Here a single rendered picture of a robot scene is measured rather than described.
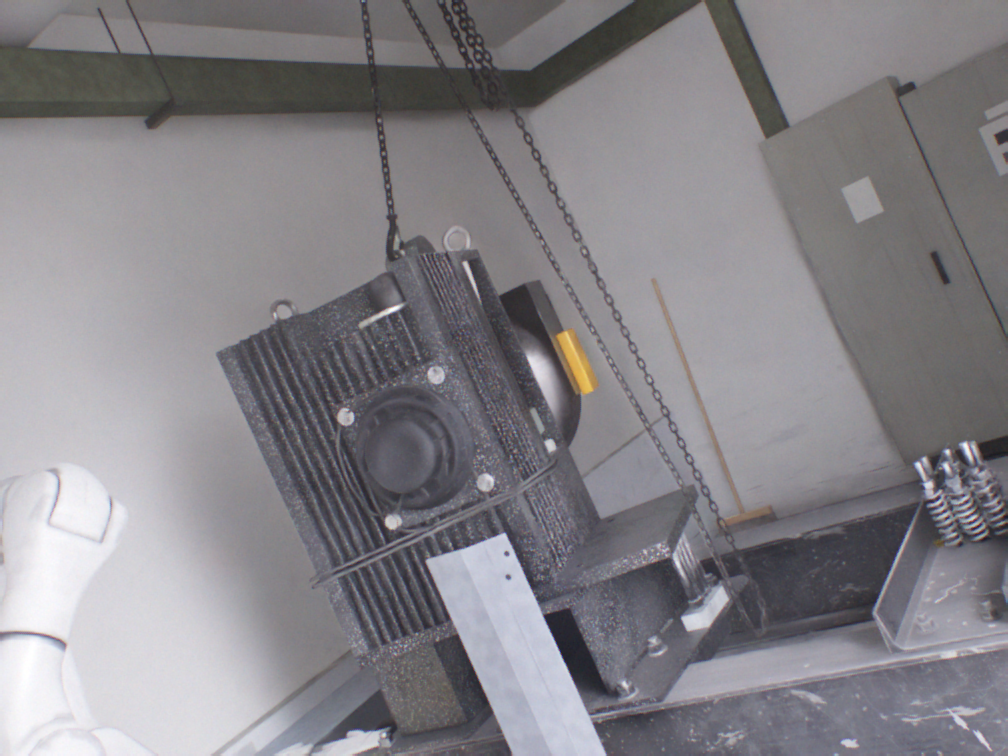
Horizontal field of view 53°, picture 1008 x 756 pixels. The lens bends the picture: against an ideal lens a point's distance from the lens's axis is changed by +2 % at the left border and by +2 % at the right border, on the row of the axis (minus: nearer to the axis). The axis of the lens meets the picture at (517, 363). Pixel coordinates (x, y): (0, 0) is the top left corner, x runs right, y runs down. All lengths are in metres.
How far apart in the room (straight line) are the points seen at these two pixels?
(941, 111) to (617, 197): 1.63
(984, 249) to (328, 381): 3.23
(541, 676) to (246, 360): 0.91
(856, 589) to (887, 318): 2.30
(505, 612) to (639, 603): 0.43
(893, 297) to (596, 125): 1.74
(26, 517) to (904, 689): 1.34
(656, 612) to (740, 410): 3.16
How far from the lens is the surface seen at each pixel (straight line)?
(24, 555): 1.27
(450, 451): 1.96
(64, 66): 3.25
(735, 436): 5.35
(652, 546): 1.95
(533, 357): 2.39
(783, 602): 2.73
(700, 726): 2.00
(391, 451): 1.97
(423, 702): 2.30
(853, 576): 2.65
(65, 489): 1.29
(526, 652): 1.86
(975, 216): 4.67
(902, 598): 1.86
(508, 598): 1.83
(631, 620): 2.14
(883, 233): 4.73
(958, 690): 1.83
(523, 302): 2.49
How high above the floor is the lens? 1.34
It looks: level
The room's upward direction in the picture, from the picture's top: 25 degrees counter-clockwise
